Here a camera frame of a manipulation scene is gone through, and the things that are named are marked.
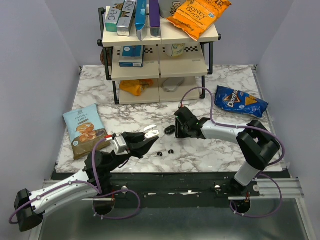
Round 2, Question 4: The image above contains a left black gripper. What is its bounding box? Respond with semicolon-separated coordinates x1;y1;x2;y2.
107;130;159;173

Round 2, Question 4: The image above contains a black earbud charging case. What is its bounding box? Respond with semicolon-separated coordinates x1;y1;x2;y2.
164;125;176;135

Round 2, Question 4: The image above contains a white earbud charging case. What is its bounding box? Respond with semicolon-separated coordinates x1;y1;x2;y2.
143;124;160;139

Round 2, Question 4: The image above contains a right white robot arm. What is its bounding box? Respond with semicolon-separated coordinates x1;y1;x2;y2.
174;106;281;196

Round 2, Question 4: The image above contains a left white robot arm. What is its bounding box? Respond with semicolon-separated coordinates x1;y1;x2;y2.
8;129;160;232

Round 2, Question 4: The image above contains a cassava chips bag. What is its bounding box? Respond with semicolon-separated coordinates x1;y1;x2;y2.
63;103;108;160

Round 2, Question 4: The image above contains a blue Doritos chip bag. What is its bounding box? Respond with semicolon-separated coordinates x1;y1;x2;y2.
214;85;269;118

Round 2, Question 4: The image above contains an orange snack bag bottom shelf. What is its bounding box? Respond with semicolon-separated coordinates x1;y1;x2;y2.
119;79;154;96

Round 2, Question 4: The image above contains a beige three-tier shelf rack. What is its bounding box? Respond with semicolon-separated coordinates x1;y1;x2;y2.
97;6;221;105

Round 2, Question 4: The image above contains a cream printed mug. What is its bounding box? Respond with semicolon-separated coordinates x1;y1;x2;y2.
165;43;185;58

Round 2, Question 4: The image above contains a blue white box middle shelf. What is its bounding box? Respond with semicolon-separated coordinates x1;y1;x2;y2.
118;45;145;68

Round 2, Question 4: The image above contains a brown object behind rack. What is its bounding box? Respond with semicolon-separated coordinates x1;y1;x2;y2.
100;50;109;66

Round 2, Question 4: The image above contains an orange honey dijon chip bag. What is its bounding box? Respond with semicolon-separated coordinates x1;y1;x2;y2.
167;0;232;41

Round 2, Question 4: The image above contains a grey printed pouch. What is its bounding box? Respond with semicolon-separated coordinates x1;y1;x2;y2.
158;0;186;19

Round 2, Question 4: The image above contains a teal RiO box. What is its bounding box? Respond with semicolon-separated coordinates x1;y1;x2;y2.
104;0;125;33

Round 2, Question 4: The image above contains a purple tall box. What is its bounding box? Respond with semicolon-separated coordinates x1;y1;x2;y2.
149;0;161;38

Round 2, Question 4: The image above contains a silver RiO box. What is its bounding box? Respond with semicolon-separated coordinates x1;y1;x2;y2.
116;0;137;37

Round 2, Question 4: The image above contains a blue tall carton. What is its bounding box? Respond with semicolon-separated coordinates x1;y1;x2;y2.
134;0;148;41

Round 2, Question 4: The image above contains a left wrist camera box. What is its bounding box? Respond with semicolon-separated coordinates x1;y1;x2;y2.
105;134;127;155

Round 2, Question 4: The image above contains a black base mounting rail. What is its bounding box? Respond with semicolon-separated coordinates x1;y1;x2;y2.
100;172;260;209

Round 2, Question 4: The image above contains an aluminium extrusion rail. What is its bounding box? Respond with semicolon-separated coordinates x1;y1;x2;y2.
223;178;305;200

